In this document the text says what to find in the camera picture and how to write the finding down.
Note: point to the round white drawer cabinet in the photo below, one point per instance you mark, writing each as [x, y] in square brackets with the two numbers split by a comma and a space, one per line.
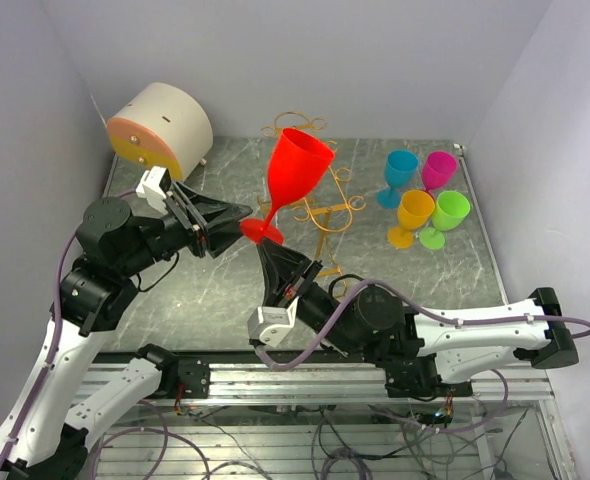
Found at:
[162, 126]

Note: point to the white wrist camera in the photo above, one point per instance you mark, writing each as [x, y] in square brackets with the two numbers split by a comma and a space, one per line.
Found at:
[271, 325]
[153, 187]

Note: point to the red wine glass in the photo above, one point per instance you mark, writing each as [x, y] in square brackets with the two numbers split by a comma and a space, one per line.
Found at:
[298, 162]

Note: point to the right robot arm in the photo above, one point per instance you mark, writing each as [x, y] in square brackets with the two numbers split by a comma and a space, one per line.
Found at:
[423, 352]

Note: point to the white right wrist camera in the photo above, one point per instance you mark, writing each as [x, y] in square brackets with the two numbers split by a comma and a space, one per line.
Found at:
[271, 325]

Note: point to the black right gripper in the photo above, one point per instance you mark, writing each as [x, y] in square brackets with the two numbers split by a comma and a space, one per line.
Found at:
[285, 276]

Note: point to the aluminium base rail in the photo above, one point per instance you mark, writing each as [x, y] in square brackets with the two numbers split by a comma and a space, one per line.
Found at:
[239, 378]

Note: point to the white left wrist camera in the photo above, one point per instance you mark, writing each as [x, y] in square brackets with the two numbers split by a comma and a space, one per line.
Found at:
[153, 187]

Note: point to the blue wine glass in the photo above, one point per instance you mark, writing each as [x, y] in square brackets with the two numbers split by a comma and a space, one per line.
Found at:
[400, 167]

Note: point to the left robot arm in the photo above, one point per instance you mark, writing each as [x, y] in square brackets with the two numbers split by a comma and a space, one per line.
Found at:
[47, 435]

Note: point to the orange wine glass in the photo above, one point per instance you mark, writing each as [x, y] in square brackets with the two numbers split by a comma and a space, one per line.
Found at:
[415, 207]

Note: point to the pink wine glass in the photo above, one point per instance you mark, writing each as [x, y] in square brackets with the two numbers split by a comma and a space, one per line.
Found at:
[438, 169]

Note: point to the green wine glass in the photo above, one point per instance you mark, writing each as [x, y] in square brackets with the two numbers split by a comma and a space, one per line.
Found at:
[451, 209]

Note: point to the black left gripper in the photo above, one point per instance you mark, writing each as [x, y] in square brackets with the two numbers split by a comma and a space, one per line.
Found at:
[209, 217]

